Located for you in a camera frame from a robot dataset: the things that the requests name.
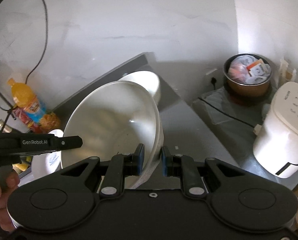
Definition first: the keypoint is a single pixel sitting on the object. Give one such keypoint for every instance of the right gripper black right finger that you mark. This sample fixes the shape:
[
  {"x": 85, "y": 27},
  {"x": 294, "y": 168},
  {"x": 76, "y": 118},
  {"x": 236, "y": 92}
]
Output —
[{"x": 197, "y": 179}]

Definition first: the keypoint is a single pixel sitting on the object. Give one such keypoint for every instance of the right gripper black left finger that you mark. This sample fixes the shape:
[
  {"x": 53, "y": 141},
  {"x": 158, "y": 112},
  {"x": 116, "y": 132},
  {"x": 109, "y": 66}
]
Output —
[{"x": 107, "y": 177}]

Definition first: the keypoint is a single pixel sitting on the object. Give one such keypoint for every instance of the wide white shallow bowl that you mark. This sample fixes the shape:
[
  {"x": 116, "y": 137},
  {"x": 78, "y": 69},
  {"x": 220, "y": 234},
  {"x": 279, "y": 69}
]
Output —
[{"x": 114, "y": 119}]

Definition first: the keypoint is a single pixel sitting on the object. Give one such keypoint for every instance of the white textured deep bowl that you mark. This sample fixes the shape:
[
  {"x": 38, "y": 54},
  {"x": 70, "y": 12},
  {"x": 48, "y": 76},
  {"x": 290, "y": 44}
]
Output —
[{"x": 148, "y": 80}]

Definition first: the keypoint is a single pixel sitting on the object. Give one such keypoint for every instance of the person's left hand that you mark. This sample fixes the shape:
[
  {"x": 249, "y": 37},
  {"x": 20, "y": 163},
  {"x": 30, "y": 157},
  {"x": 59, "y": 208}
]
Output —
[{"x": 12, "y": 182}]

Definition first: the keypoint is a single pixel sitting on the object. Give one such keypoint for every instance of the red cola can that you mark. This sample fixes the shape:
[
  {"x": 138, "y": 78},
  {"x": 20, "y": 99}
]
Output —
[{"x": 25, "y": 119}]

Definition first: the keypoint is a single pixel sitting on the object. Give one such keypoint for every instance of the orange juice bottle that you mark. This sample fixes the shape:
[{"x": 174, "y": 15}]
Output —
[{"x": 26, "y": 99}]

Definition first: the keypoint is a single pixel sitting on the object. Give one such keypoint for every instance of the white rice cooker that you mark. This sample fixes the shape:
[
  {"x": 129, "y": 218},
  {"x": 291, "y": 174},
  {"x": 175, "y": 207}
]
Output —
[{"x": 276, "y": 144}]

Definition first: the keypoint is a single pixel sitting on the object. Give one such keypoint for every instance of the brown pot with packets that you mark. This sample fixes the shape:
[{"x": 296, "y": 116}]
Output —
[{"x": 247, "y": 76}]

